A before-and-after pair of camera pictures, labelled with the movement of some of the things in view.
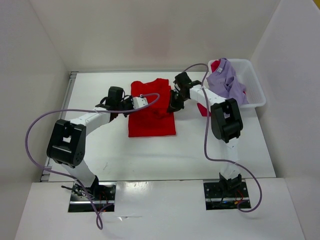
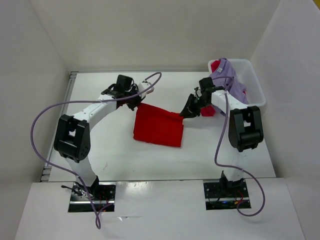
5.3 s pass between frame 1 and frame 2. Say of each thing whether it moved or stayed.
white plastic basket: stayed
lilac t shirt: stayed
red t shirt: moved
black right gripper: moved
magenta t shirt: stayed
